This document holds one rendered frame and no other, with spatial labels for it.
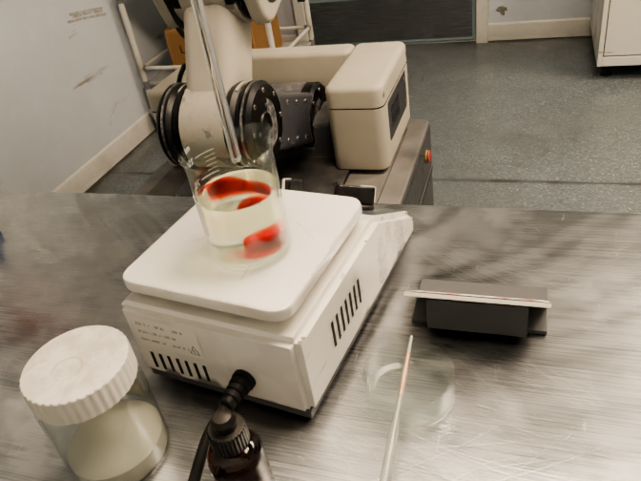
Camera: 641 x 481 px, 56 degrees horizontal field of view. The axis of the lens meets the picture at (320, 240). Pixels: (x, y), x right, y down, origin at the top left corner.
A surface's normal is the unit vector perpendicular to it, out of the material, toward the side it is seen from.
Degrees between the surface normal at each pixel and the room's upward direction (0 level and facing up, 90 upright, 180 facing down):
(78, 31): 90
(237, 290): 0
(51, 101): 90
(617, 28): 90
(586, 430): 0
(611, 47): 90
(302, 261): 0
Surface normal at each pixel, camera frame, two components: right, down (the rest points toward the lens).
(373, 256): 0.90, 0.13
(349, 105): -0.29, 0.58
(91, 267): -0.14, -0.81
